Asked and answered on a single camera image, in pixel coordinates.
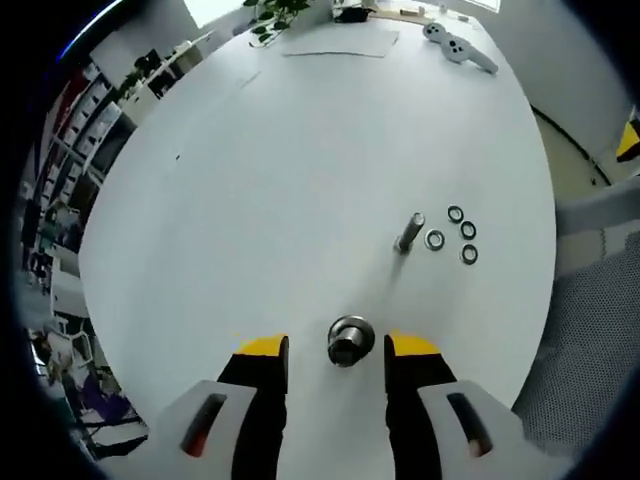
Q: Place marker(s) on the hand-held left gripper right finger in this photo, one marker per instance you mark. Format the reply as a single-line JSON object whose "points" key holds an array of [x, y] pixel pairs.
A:
{"points": [[415, 395]]}

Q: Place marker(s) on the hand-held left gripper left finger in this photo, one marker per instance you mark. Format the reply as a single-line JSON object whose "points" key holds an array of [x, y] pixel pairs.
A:
{"points": [[255, 395]]}

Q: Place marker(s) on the large threaded steel stud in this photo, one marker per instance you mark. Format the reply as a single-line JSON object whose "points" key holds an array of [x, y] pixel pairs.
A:
{"points": [[351, 341]]}

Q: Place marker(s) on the steel washer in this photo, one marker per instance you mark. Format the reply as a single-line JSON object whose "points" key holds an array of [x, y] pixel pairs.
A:
{"points": [[468, 229], [469, 254], [434, 239], [454, 213]]}

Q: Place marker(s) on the small threaded steel stud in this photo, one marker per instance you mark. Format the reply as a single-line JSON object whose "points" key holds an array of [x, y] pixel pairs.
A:
{"points": [[410, 232]]}

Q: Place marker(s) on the white mesh office chair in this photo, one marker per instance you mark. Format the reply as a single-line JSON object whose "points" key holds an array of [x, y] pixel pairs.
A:
{"points": [[590, 325]]}

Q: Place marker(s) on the white game controller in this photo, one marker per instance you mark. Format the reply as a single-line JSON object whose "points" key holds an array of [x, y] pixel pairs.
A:
{"points": [[457, 47]]}

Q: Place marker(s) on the white paper sheet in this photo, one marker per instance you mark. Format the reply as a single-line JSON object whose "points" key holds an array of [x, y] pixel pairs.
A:
{"points": [[345, 44]]}

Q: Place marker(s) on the small black object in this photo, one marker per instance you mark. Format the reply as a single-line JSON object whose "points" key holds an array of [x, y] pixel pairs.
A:
{"points": [[352, 14]]}

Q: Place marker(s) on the shelf unit with white bins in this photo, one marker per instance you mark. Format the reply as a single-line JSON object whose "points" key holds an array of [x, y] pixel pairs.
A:
{"points": [[85, 130]]}

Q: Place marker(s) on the black office chair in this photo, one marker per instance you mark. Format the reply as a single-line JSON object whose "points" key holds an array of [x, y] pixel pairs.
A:
{"points": [[155, 70]]}

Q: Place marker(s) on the small potted plant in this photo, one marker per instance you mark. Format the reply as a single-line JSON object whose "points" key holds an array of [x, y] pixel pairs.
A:
{"points": [[132, 77]]}

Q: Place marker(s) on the white background desk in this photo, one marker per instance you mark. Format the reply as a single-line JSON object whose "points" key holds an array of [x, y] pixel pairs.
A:
{"points": [[170, 65]]}

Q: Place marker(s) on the green potted plant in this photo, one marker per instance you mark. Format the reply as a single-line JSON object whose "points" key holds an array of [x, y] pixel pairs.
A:
{"points": [[280, 15]]}

